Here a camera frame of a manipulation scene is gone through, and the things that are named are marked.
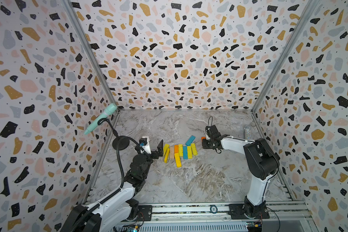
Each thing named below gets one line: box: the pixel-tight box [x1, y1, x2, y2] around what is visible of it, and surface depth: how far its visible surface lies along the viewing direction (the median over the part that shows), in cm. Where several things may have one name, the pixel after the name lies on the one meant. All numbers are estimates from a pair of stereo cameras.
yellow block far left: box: [163, 143, 170, 157], surface depth 100 cm
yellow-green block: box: [190, 143, 198, 156], surface depth 100 cm
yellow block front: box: [174, 152, 183, 168], surface depth 93 cm
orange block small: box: [174, 144, 179, 154], surface depth 99 cm
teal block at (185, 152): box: [182, 145, 189, 160], surface depth 97 cm
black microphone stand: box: [97, 117, 131, 151], surface depth 99 cm
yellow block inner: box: [187, 145, 193, 160], surface depth 97 cm
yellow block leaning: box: [163, 147, 171, 163], surface depth 94 cm
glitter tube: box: [245, 125, 252, 140], surface depth 108 cm
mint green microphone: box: [84, 103, 118, 135], surface depth 78 cm
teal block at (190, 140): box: [185, 134, 196, 146], surface depth 105 cm
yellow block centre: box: [178, 144, 184, 157], surface depth 99 cm
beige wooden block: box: [169, 145, 175, 160], surface depth 97 cm
